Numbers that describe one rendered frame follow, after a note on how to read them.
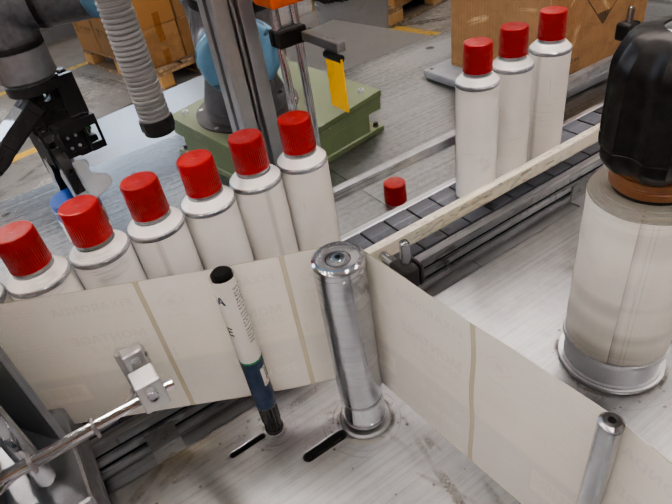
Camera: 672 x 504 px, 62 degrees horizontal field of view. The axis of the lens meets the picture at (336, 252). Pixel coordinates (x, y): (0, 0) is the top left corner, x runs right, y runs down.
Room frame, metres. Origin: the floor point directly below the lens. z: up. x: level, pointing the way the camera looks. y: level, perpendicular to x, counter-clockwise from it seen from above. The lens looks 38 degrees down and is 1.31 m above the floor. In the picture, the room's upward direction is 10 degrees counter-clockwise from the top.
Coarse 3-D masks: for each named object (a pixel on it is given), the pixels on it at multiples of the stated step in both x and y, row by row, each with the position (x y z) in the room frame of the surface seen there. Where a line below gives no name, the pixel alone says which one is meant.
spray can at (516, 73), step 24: (504, 24) 0.66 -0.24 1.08; (504, 48) 0.64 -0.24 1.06; (504, 72) 0.63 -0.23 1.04; (528, 72) 0.63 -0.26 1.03; (504, 96) 0.63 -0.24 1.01; (528, 96) 0.63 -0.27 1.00; (504, 120) 0.63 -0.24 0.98; (528, 120) 0.63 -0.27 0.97; (504, 144) 0.63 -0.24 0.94; (504, 168) 0.63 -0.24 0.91
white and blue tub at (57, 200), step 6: (60, 192) 0.80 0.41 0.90; (66, 192) 0.79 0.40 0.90; (54, 198) 0.78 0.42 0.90; (60, 198) 0.78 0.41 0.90; (66, 198) 0.77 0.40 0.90; (54, 204) 0.76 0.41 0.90; (60, 204) 0.76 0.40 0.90; (102, 204) 0.79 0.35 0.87; (54, 210) 0.75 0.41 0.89; (60, 222) 0.75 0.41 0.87; (66, 234) 0.76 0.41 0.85
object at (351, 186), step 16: (592, 64) 0.78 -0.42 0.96; (608, 64) 0.79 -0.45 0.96; (576, 80) 0.75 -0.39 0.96; (432, 144) 0.63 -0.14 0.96; (448, 144) 0.64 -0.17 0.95; (400, 160) 0.60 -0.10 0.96; (416, 160) 0.61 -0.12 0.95; (368, 176) 0.58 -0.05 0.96; (384, 176) 0.59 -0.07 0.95; (336, 192) 0.56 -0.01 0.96; (352, 192) 0.57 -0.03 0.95
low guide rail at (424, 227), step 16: (592, 128) 0.68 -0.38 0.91; (560, 144) 0.65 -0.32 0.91; (576, 144) 0.65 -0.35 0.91; (544, 160) 0.62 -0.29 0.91; (560, 160) 0.64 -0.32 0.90; (512, 176) 0.60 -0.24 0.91; (528, 176) 0.61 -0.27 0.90; (480, 192) 0.57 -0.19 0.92; (496, 192) 0.58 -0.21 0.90; (448, 208) 0.55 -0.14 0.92; (464, 208) 0.56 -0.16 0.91; (416, 224) 0.53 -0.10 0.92; (432, 224) 0.53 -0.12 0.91; (384, 240) 0.51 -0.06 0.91; (416, 240) 0.52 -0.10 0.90
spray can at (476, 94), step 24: (480, 48) 0.60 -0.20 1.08; (480, 72) 0.60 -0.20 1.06; (456, 96) 0.62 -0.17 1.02; (480, 96) 0.59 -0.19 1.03; (456, 120) 0.62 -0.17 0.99; (480, 120) 0.59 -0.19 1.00; (456, 144) 0.62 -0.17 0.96; (480, 144) 0.59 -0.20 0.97; (456, 168) 0.62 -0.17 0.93; (480, 168) 0.59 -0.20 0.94; (456, 192) 0.62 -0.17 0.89
